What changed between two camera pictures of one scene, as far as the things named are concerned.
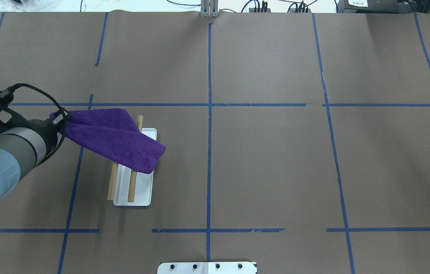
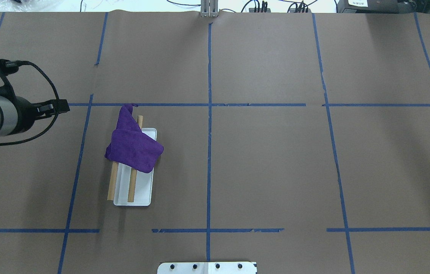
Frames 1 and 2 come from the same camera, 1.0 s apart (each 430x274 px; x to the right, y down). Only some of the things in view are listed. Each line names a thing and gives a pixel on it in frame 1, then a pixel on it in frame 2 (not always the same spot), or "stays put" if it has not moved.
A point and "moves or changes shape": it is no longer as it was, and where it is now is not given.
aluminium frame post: (209, 8) stays put
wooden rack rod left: (133, 179) stays put
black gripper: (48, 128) → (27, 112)
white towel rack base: (144, 183) stays put
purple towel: (111, 134) moves or changes shape
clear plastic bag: (21, 5) stays put
